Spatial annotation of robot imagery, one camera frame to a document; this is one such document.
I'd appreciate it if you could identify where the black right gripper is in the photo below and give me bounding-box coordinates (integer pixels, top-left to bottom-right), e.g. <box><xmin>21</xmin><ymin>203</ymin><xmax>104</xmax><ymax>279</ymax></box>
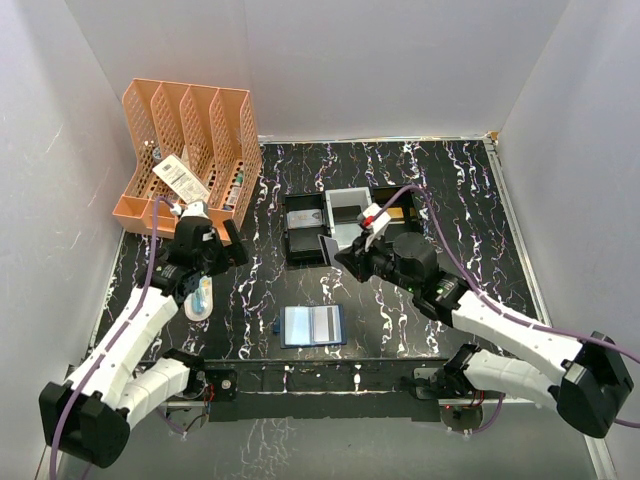
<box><xmin>335</xmin><ymin>228</ymin><xmax>419</xmax><ymax>294</ymax></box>

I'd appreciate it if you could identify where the blue card holder wallet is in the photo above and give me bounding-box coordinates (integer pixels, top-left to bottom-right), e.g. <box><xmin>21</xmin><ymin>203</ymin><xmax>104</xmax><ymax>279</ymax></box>
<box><xmin>273</xmin><ymin>304</ymin><xmax>347</xmax><ymax>349</ymax></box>

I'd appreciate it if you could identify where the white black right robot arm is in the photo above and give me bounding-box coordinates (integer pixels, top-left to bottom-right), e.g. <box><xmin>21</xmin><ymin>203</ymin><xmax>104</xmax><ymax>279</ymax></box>
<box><xmin>335</xmin><ymin>204</ymin><xmax>634</xmax><ymax>439</ymax></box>

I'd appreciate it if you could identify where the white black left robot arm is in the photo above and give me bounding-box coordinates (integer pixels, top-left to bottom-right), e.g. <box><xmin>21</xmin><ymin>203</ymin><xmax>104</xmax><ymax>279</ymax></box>
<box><xmin>38</xmin><ymin>201</ymin><xmax>248</xmax><ymax>478</ymax></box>

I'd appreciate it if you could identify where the gold card in bin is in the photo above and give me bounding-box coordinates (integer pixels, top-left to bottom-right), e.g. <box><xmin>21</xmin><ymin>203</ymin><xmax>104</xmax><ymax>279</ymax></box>
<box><xmin>387</xmin><ymin>207</ymin><xmax>405</xmax><ymax>224</ymax></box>

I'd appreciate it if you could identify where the black card in bin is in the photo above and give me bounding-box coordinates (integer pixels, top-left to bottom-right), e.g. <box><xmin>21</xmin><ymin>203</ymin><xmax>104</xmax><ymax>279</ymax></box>
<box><xmin>332</xmin><ymin>205</ymin><xmax>362</xmax><ymax>224</ymax></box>

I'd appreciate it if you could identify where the silver card in bin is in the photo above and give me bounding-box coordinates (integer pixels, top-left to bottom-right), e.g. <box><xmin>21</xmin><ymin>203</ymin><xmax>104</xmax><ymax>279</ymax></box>
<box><xmin>286</xmin><ymin>209</ymin><xmax>324</xmax><ymax>230</ymax></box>

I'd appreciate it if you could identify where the black right bin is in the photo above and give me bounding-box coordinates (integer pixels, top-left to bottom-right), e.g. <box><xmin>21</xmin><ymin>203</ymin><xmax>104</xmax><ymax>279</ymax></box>
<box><xmin>372</xmin><ymin>186</ymin><xmax>424</xmax><ymax>245</ymax></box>

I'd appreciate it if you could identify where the black bin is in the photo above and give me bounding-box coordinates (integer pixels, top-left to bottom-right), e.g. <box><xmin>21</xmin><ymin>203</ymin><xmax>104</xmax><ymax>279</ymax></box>
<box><xmin>372</xmin><ymin>186</ymin><xmax>424</xmax><ymax>245</ymax></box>
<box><xmin>283</xmin><ymin>193</ymin><xmax>329</xmax><ymax>266</ymax></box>

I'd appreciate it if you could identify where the round teal tape roll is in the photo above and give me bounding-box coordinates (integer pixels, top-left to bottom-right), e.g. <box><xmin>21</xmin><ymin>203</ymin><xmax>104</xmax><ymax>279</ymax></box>
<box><xmin>184</xmin><ymin>276</ymin><xmax>214</xmax><ymax>322</ymax></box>

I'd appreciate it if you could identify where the white labelled paper packet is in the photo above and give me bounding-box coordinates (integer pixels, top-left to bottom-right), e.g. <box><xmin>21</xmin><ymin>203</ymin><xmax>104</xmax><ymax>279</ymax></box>
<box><xmin>152</xmin><ymin>154</ymin><xmax>210</xmax><ymax>204</ymax></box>

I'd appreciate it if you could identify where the white middle bin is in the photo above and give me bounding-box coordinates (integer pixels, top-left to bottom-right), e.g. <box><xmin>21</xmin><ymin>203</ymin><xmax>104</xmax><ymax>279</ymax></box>
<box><xmin>324</xmin><ymin>187</ymin><xmax>373</xmax><ymax>250</ymax></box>

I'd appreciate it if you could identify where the black left bin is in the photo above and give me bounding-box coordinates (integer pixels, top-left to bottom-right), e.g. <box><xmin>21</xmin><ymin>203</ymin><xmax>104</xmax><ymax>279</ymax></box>
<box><xmin>283</xmin><ymin>193</ymin><xmax>329</xmax><ymax>266</ymax></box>

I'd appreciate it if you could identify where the orange plastic file organizer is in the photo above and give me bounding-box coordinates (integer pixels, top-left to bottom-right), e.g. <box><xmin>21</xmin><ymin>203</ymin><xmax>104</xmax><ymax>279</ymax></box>
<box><xmin>113</xmin><ymin>79</ymin><xmax>262</xmax><ymax>241</ymax></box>

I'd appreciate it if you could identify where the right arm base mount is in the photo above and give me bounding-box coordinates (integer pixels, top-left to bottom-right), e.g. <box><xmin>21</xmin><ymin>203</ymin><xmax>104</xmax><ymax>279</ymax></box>
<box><xmin>397</xmin><ymin>367</ymin><xmax>498</xmax><ymax>402</ymax></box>

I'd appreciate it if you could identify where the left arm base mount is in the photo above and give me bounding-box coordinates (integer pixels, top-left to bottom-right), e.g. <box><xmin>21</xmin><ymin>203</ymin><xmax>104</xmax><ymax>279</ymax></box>
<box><xmin>168</xmin><ymin>366</ymin><xmax>238</xmax><ymax>404</ymax></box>

